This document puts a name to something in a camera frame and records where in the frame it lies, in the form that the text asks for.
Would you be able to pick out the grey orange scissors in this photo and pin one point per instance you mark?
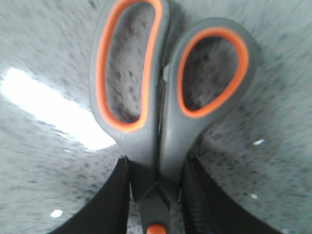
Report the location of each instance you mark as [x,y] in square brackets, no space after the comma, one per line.
[156,145]

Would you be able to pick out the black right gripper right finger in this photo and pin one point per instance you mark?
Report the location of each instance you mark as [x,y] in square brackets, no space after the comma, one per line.
[207,209]

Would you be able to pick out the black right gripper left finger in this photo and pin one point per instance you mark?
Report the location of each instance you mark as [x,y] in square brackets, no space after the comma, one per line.
[107,211]

